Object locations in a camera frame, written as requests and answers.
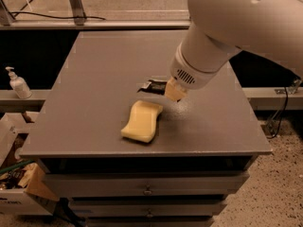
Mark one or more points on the cardboard box of clutter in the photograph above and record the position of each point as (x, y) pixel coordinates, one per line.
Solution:
(22, 191)

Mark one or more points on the black rxbar chocolate wrapper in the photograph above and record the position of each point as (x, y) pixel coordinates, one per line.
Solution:
(153, 86)

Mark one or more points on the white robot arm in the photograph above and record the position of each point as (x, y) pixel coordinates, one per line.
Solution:
(220, 29)

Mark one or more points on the grey drawer cabinet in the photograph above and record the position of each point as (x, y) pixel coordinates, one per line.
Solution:
(123, 158)

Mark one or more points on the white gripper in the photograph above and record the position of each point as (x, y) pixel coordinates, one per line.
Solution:
(188, 72)

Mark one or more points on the metal frame rail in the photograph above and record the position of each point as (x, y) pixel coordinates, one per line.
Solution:
(95, 25)

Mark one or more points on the yellow sponge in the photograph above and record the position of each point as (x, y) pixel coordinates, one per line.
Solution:
(142, 121)

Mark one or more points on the white pump soap bottle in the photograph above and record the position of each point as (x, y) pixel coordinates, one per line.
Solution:
(18, 84)

